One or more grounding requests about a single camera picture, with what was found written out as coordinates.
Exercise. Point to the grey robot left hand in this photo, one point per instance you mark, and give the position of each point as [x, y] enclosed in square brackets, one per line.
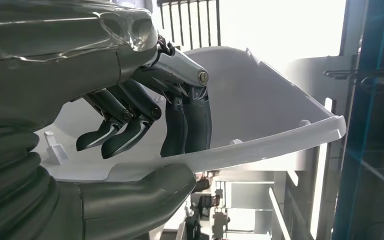
[62, 82]

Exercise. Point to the black metal railing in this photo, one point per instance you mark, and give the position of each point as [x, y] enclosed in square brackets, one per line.
[189, 23]

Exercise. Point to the black office chair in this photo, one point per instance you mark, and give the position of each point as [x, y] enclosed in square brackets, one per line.
[207, 203]

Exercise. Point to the ceiling light strip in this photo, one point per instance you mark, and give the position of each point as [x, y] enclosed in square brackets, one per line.
[319, 185]
[278, 212]

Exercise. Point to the dark blue metal frame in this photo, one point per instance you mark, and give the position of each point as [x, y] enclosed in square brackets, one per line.
[354, 149]

